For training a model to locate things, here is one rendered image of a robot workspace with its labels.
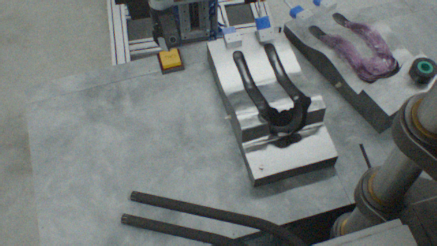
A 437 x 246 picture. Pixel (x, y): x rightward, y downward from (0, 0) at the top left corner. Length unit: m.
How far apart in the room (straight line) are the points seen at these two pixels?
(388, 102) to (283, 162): 0.38
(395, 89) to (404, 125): 0.85
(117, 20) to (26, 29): 0.66
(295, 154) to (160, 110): 0.46
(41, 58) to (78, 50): 0.21
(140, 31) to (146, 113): 1.07
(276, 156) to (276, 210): 0.15
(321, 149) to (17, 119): 1.72
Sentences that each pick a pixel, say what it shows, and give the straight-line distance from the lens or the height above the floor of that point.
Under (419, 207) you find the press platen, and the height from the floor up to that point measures 1.29.
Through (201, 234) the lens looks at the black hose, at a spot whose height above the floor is 0.87.
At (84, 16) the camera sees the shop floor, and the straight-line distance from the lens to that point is 3.06.
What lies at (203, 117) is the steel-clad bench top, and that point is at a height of 0.80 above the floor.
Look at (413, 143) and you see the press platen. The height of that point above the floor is 1.53.
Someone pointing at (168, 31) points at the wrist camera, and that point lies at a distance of 1.51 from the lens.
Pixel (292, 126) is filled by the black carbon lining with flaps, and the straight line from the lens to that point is 1.48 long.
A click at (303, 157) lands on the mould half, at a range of 1.45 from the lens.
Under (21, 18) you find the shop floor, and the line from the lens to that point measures 3.17.
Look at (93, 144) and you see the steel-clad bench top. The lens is 1.57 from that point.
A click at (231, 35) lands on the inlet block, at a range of 1.62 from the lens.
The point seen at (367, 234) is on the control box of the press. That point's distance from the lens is 0.73.
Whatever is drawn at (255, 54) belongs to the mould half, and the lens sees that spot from 1.61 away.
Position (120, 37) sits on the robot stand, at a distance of 2.58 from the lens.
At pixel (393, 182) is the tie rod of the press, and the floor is 1.37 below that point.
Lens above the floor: 2.13
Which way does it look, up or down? 59 degrees down
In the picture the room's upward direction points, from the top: straight up
